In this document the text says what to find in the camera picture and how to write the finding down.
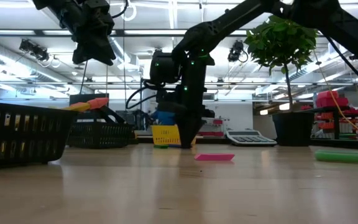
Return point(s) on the black plastic bin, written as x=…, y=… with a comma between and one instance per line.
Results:
x=98, y=135
x=26, y=137

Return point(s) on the thin dark pen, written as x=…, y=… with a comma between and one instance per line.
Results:
x=175, y=145

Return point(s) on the green eraser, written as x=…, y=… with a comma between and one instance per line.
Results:
x=161, y=146

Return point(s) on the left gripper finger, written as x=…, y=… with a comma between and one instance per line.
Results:
x=104, y=51
x=84, y=53

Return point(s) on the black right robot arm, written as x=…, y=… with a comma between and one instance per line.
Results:
x=228, y=21

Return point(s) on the person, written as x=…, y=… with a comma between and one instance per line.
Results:
x=166, y=119

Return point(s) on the grey desk calculator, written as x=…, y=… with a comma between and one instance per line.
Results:
x=247, y=138

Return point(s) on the shelf with red bins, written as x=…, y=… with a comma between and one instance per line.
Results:
x=331, y=101

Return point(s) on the yellow plastic bin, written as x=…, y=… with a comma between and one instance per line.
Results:
x=165, y=135

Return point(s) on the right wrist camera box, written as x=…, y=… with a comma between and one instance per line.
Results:
x=164, y=68

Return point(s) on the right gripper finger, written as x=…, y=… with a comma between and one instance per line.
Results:
x=195, y=129
x=183, y=130

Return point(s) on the black ceiling camera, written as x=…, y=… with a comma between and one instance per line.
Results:
x=236, y=51

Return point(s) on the pink eraser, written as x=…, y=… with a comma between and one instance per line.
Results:
x=214, y=157

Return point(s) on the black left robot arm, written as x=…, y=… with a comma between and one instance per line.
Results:
x=54, y=6

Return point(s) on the black ceiling device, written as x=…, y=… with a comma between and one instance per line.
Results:
x=33, y=49

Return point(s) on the potted green plant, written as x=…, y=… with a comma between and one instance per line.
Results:
x=292, y=129

